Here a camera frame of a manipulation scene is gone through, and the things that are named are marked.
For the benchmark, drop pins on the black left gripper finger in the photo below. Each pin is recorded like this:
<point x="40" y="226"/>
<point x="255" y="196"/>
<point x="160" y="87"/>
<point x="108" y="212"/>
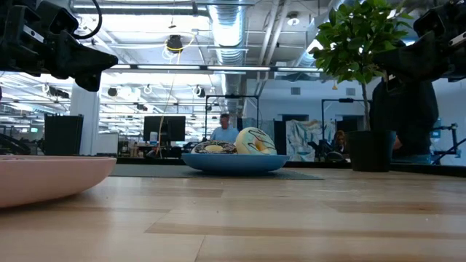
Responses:
<point x="81" y="58"/>
<point x="88" y="82"/>

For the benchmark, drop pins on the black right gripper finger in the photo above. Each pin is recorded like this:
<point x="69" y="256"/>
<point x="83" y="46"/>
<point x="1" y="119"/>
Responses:
<point x="398" y="81"/>
<point x="407" y="60"/>

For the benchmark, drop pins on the large chocolate-iced donut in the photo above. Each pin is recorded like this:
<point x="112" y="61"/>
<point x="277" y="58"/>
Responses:
<point x="227" y="147"/>

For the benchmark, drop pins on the large mint donut dark squiggle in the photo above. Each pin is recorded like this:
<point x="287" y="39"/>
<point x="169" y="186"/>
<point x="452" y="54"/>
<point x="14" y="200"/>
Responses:
<point x="251" y="140"/>

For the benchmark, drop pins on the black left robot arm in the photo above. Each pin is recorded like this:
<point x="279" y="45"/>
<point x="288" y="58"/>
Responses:
<point x="11" y="54"/>

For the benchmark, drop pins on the background black robot arm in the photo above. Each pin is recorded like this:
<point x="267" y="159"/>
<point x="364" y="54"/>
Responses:
<point x="453" y="128"/>

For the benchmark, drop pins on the person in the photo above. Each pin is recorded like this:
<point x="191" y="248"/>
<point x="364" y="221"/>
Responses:
<point x="341" y="141"/>
<point x="224" y="134"/>
<point x="407" y="116"/>

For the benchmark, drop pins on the white column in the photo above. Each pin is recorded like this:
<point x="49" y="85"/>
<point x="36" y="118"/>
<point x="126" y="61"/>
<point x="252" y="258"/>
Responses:
<point x="85" y="120"/>

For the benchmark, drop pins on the green plant in black pot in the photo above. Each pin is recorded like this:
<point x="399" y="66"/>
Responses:
<point x="356" y="40"/>

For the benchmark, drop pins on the black upright panel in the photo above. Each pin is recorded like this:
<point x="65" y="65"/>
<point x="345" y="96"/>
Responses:
<point x="63" y="134"/>

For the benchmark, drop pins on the black desk monitor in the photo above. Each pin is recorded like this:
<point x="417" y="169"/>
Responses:
<point x="171" y="128"/>

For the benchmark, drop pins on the ceiling light strip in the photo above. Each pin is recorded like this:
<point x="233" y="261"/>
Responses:
<point x="182" y="67"/>

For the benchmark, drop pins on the pink plate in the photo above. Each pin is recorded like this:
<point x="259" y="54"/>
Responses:
<point x="47" y="180"/>

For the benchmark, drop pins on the blue plate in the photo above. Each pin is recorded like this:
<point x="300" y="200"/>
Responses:
<point x="234" y="163"/>

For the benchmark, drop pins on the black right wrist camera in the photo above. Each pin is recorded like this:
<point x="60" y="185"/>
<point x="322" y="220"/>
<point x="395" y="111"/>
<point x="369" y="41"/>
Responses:
<point x="429" y="22"/>

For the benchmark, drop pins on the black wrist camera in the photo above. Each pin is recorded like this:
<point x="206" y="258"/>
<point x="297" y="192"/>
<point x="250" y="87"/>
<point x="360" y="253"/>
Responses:
<point x="56" y="18"/>
<point x="429" y="22"/>

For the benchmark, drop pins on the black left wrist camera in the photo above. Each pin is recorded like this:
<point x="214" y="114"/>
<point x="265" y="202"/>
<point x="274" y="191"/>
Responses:
<point x="56" y="18"/>

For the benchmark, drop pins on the black ceiling camera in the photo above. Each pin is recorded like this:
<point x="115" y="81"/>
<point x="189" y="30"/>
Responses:
<point x="174" y="43"/>

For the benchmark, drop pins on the black aluminium table frame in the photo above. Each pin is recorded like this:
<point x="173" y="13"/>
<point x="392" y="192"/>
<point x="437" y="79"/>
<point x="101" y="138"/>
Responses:
<point x="327" y="164"/>

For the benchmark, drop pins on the painted wall canvas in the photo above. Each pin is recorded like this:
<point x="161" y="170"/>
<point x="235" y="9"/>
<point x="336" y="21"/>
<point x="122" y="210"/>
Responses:
<point x="302" y="140"/>

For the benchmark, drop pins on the silver ceiling duct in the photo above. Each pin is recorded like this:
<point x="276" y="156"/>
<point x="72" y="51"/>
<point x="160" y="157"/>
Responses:
<point x="227" y="32"/>

